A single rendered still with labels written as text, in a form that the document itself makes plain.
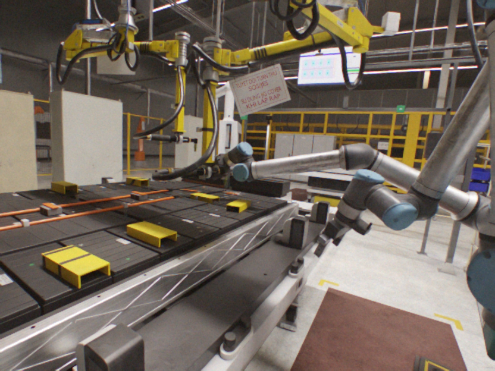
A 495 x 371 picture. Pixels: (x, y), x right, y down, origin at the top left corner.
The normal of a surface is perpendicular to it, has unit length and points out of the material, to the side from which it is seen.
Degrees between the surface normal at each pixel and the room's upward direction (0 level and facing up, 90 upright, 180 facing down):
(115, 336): 0
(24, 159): 90
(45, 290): 0
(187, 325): 0
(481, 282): 95
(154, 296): 90
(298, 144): 90
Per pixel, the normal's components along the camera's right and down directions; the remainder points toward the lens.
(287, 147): -0.51, 0.10
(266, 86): 0.04, 0.16
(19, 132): 0.86, 0.14
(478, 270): -0.89, 0.10
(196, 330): 0.07, -0.99
